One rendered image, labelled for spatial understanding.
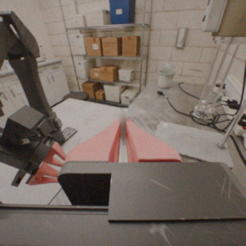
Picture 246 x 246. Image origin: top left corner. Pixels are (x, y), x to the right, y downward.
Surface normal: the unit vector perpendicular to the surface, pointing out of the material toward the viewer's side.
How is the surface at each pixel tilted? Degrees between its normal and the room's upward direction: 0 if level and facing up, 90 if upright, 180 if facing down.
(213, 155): 0
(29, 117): 41
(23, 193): 0
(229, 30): 90
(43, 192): 0
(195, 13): 90
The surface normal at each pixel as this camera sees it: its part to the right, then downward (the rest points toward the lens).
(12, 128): -0.01, 0.58
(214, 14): -0.40, 0.54
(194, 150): -0.02, -0.81
